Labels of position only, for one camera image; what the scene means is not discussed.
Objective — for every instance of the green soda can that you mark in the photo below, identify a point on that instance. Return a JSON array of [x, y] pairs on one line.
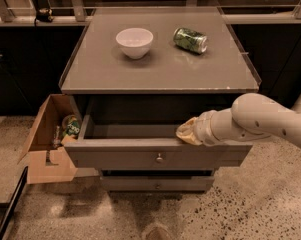
[[190, 40]]

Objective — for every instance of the black bar on floor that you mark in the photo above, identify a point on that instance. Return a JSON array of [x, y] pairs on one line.
[[7, 208]]

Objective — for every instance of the clear plastic bottle in box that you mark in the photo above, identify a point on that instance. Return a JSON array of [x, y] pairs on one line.
[[56, 142]]

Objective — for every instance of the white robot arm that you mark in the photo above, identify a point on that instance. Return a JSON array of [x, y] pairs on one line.
[[251, 117]]

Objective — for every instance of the grey bottom drawer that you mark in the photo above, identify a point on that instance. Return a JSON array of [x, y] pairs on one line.
[[169, 183]]

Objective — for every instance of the grey drawer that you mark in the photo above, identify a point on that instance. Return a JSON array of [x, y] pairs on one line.
[[169, 183], [147, 147]]

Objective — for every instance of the white ceramic bowl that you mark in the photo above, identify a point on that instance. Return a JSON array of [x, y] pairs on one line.
[[134, 42]]

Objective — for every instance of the small black device on ledge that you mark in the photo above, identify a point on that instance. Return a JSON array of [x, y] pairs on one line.
[[44, 15]]

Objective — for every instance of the cardboard box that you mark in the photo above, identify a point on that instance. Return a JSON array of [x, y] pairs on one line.
[[48, 164]]

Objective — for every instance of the grey drawer cabinet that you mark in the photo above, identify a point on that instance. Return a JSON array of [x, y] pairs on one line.
[[168, 85]]

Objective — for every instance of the grey top drawer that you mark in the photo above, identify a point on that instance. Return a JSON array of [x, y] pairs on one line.
[[147, 147]]

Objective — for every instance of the yellow sponge in box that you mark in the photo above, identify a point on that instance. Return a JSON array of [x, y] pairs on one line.
[[68, 139]]

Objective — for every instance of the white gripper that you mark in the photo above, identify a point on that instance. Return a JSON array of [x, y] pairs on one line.
[[202, 129]]

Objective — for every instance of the green chip bag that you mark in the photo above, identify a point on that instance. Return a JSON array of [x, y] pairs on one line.
[[71, 126]]

